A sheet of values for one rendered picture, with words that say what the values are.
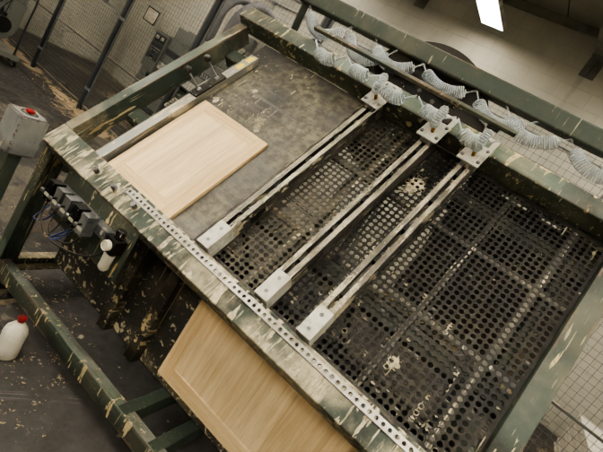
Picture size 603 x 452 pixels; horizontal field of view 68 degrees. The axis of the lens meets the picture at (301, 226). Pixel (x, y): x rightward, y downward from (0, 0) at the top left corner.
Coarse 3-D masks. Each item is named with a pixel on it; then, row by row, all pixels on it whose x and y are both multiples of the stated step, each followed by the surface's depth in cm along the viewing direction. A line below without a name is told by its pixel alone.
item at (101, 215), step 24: (72, 168) 191; (48, 192) 182; (72, 192) 182; (96, 192) 184; (48, 216) 182; (72, 216) 174; (96, 216) 175; (120, 216) 178; (96, 240) 183; (120, 240) 171; (96, 264) 182; (120, 264) 176
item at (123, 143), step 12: (228, 72) 227; (240, 72) 229; (216, 84) 221; (192, 96) 217; (204, 96) 220; (168, 108) 212; (180, 108) 212; (156, 120) 207; (168, 120) 211; (132, 132) 203; (144, 132) 205; (108, 144) 199; (120, 144) 199; (132, 144) 203; (108, 156) 197
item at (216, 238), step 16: (384, 80) 197; (368, 96) 206; (368, 112) 206; (336, 128) 200; (352, 128) 200; (320, 144) 194; (336, 144) 196; (304, 160) 190; (320, 160) 193; (288, 176) 188; (304, 176) 190; (272, 192) 180; (288, 192) 188; (240, 208) 175; (256, 208) 175; (224, 224) 171; (240, 224) 173; (208, 240) 167; (224, 240) 171
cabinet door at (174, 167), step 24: (192, 120) 211; (216, 120) 210; (144, 144) 202; (168, 144) 202; (192, 144) 202; (216, 144) 202; (240, 144) 202; (264, 144) 201; (120, 168) 194; (144, 168) 194; (168, 168) 194; (192, 168) 194; (216, 168) 194; (144, 192) 186; (168, 192) 187; (192, 192) 186; (168, 216) 180
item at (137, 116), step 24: (360, 144) 212; (384, 144) 209; (528, 240) 179; (336, 264) 174; (576, 264) 172; (576, 288) 173; (408, 336) 157; (456, 360) 153; (504, 360) 154; (456, 384) 149; (480, 384) 147
